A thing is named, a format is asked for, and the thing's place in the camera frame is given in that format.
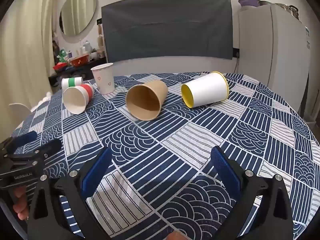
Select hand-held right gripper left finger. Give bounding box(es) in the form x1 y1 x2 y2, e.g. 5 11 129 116
27 147 113 240

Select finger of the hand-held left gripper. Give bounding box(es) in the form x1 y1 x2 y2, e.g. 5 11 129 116
6 131 38 153
35 139 62 159

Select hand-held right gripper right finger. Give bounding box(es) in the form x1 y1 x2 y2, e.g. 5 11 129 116
211 145 294 240

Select white cup red stripe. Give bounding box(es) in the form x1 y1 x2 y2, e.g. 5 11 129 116
63 84 94 115

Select white cup green stripe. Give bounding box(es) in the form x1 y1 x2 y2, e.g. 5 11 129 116
61 77 83 90

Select white cup yellow inside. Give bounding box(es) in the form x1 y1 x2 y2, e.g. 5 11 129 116
181 71 230 108

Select brown paper cup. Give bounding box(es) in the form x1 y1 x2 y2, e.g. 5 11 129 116
125 80 168 120

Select white cup heart print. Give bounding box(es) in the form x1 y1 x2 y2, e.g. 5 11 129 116
90 63 115 95

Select person's left hand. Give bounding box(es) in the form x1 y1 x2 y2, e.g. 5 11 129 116
12 186 30 221

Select person's right hand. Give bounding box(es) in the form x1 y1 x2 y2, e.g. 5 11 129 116
165 231 188 240

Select white chair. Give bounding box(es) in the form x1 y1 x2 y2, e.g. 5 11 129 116
9 102 32 117

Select blue patterned tablecloth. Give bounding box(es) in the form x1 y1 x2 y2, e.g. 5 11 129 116
7 72 320 240

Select cream curtain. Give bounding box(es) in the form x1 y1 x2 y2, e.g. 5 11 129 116
0 0 60 133

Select red bowl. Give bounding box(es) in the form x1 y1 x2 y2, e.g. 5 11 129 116
69 54 90 67

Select dark side table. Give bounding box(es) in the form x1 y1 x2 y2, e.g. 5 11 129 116
49 57 108 86

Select white refrigerator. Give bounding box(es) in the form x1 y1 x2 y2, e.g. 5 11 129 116
237 4 312 120

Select dark grey cloth cover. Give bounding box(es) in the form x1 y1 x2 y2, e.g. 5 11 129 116
101 0 233 62

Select metal pot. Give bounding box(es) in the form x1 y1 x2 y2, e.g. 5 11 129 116
275 3 299 19

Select round wall mirror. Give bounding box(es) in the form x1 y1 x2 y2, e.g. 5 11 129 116
59 0 98 36

